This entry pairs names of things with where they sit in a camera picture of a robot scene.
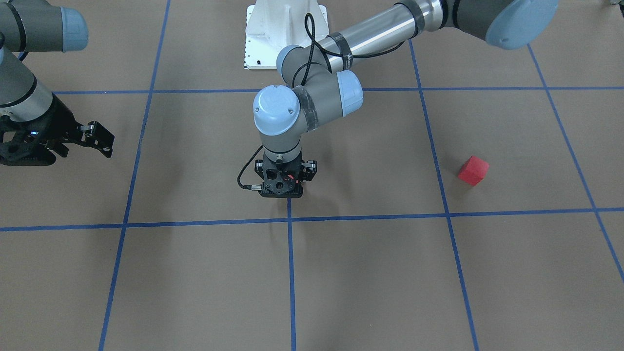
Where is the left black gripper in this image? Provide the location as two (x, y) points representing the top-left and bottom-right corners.
(255, 158), (318, 182)

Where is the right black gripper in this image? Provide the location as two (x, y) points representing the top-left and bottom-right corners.
(29, 95), (115, 158)

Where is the red block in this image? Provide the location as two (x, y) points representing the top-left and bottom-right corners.
(457, 156), (490, 187)

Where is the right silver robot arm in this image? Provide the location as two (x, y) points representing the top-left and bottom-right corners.
(0, 0), (115, 166)

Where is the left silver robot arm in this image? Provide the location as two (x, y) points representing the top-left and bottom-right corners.
(245, 0), (559, 197)

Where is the black camera cable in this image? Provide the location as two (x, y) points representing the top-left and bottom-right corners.
(237, 13), (406, 191)

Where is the white camera post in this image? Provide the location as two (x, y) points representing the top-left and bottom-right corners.
(244, 0), (329, 70)

